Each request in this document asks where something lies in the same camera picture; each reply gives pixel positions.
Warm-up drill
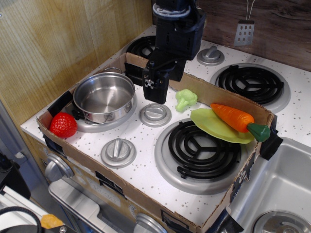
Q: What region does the light green toy plate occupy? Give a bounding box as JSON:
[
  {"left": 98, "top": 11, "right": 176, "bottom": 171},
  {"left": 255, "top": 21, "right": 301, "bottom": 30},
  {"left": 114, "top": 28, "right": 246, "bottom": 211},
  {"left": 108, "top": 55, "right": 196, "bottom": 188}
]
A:
[{"left": 190, "top": 108, "right": 255, "bottom": 144}]

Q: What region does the silver oven knob left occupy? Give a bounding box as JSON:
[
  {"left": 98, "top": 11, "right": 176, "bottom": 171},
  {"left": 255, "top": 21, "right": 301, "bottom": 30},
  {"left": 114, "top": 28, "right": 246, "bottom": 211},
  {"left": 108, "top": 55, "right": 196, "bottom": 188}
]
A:
[{"left": 45, "top": 153, "right": 74, "bottom": 182}]

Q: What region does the cardboard fence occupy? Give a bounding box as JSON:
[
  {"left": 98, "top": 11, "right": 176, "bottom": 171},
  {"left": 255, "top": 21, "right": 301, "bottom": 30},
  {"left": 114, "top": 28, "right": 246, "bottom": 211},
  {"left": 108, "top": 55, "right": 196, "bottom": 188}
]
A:
[{"left": 36, "top": 52, "right": 284, "bottom": 233}]

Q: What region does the front right black burner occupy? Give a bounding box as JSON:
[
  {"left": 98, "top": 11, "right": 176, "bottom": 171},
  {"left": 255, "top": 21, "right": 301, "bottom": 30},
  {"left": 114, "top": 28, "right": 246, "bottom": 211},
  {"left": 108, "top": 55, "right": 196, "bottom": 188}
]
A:
[{"left": 154, "top": 119, "right": 248, "bottom": 195}]

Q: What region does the back left black burner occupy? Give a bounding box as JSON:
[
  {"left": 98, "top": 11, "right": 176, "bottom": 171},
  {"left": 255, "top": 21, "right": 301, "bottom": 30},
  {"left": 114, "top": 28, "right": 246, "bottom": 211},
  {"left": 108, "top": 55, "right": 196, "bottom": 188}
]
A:
[{"left": 122, "top": 35, "right": 189, "bottom": 70}]

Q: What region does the silver oven knob right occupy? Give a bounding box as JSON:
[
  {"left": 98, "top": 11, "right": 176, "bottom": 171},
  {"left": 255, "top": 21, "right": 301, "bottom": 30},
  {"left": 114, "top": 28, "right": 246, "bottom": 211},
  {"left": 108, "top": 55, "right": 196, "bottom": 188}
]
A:
[{"left": 133, "top": 213, "right": 167, "bottom": 233}]

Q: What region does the black cable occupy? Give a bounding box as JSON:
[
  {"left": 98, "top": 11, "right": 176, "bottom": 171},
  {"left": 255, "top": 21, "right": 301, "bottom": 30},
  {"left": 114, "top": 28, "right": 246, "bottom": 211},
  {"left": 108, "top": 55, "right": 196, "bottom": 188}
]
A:
[{"left": 0, "top": 206, "right": 43, "bottom": 233}]

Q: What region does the hanging silver slotted spatula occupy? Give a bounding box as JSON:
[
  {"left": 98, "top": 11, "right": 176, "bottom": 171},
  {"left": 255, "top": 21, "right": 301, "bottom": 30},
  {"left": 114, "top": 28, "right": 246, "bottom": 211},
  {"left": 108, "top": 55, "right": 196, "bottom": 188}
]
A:
[{"left": 234, "top": 0, "right": 255, "bottom": 47}]

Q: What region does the green toy broccoli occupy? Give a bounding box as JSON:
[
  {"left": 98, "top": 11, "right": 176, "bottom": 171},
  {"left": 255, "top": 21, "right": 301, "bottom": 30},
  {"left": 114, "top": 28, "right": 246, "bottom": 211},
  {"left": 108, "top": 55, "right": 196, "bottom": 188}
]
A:
[{"left": 175, "top": 89, "right": 198, "bottom": 112}]

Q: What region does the silver oven door handle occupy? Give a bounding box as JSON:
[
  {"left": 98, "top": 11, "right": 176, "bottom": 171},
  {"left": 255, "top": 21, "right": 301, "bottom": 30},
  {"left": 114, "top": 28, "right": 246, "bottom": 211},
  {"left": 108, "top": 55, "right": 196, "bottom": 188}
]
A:
[{"left": 49, "top": 180, "right": 135, "bottom": 233}]

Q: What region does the back right black burner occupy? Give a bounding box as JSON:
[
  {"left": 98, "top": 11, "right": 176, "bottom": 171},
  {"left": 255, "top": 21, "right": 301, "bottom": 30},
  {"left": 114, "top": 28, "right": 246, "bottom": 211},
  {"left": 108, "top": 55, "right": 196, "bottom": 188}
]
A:
[{"left": 210, "top": 63, "right": 291, "bottom": 114}]

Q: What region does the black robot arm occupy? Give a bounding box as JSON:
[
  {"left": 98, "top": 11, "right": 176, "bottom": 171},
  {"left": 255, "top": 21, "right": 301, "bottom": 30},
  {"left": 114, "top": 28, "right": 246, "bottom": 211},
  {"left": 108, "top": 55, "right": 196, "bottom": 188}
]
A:
[{"left": 142, "top": 0, "right": 207, "bottom": 104}]

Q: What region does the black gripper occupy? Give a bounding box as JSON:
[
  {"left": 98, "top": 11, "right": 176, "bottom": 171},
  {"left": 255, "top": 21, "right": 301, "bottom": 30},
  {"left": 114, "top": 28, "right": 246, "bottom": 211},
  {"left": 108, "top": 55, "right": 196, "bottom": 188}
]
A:
[{"left": 142, "top": 9, "right": 207, "bottom": 104}]

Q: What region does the silver stove knob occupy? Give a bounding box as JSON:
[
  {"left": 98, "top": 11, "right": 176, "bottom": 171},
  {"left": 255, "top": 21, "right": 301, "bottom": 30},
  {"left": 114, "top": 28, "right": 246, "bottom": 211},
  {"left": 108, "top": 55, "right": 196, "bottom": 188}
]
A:
[
  {"left": 101, "top": 138, "right": 137, "bottom": 168},
  {"left": 139, "top": 103, "right": 172, "bottom": 128},
  {"left": 197, "top": 46, "right": 225, "bottom": 66}
]

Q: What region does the silver toy sink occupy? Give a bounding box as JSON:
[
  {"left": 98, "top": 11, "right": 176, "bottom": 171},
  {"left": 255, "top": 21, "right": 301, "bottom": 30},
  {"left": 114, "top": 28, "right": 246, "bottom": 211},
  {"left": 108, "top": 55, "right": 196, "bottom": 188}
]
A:
[{"left": 230, "top": 138, "right": 311, "bottom": 233}]

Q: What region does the small steel pot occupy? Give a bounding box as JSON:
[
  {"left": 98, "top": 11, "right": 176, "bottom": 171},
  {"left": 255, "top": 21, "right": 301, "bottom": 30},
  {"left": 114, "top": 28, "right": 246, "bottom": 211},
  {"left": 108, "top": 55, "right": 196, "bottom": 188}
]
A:
[{"left": 73, "top": 72, "right": 135, "bottom": 125}]

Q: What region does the red toy strawberry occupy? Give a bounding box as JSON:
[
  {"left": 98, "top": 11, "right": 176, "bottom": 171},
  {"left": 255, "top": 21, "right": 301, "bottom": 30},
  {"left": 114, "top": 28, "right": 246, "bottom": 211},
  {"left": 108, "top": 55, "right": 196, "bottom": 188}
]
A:
[{"left": 49, "top": 112, "right": 78, "bottom": 138}]

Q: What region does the black burner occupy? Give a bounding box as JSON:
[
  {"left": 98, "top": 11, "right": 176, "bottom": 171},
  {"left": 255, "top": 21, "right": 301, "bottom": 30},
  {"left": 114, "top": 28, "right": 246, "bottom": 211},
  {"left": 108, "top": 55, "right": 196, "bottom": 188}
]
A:
[
  {"left": 154, "top": 119, "right": 248, "bottom": 195},
  {"left": 122, "top": 35, "right": 189, "bottom": 70},
  {"left": 210, "top": 63, "right": 291, "bottom": 114}
]

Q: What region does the silver back stove knob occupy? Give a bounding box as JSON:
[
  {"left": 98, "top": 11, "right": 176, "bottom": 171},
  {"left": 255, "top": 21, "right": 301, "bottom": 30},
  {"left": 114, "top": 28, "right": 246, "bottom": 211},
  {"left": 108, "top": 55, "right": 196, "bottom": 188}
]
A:
[{"left": 197, "top": 46, "right": 225, "bottom": 66}]

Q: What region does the silver middle stove knob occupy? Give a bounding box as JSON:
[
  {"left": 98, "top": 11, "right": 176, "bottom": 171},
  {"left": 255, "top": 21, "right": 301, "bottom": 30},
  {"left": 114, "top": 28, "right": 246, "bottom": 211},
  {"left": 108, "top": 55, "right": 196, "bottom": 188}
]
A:
[{"left": 139, "top": 103, "right": 172, "bottom": 128}]

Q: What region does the orange yellow object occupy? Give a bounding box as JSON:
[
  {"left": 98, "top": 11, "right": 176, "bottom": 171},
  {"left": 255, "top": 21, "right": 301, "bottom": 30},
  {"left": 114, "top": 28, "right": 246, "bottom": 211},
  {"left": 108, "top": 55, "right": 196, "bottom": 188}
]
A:
[{"left": 40, "top": 214, "right": 64, "bottom": 229}]

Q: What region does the orange toy carrot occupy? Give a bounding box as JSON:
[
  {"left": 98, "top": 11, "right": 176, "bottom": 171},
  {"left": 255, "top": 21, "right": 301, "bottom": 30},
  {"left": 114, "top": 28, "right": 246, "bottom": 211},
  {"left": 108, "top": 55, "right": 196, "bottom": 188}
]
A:
[{"left": 210, "top": 103, "right": 270, "bottom": 142}]

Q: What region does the silver front stove knob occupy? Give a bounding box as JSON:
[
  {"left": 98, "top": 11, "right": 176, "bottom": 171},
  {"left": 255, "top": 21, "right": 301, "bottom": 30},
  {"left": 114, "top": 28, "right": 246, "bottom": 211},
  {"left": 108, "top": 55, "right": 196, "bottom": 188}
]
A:
[{"left": 101, "top": 138, "right": 137, "bottom": 168}]

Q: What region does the silver oven knob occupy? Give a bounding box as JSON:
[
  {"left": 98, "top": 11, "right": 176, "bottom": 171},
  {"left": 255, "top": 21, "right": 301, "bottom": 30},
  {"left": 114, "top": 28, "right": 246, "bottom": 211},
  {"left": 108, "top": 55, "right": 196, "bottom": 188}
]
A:
[
  {"left": 45, "top": 153, "right": 74, "bottom": 182},
  {"left": 133, "top": 213, "right": 167, "bottom": 233}
]

